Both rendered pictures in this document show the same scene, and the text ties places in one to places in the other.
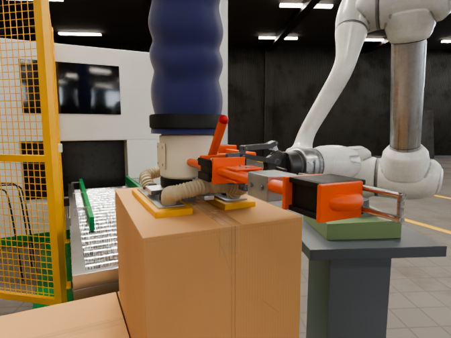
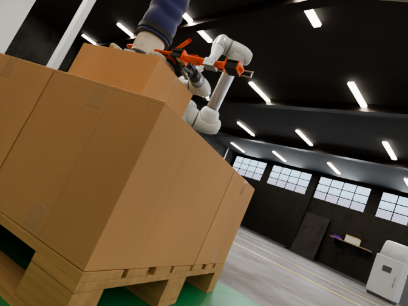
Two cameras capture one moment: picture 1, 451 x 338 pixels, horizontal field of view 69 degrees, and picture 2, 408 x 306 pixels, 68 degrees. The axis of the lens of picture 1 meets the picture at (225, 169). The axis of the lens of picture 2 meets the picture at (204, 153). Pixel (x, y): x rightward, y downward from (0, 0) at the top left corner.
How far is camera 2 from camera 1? 1.32 m
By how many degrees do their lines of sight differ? 41
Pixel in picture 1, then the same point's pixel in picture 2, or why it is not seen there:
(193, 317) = not seen: hidden behind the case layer
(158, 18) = not seen: outside the picture
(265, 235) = (183, 90)
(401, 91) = (222, 83)
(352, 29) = (220, 47)
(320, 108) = (200, 68)
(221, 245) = (173, 81)
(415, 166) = (214, 116)
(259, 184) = (210, 60)
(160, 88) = (159, 13)
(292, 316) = not seen: hidden behind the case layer
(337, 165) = (207, 85)
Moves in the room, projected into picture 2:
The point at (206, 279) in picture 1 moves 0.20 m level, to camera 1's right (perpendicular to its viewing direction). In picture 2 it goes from (164, 90) to (190, 108)
